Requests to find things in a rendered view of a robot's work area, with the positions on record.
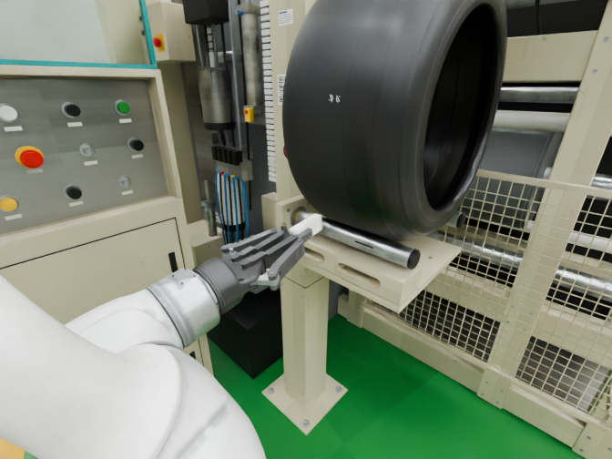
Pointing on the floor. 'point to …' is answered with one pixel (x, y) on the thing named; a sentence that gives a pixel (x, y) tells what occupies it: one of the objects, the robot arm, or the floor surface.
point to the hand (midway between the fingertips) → (305, 229)
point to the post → (294, 379)
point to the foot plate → (308, 418)
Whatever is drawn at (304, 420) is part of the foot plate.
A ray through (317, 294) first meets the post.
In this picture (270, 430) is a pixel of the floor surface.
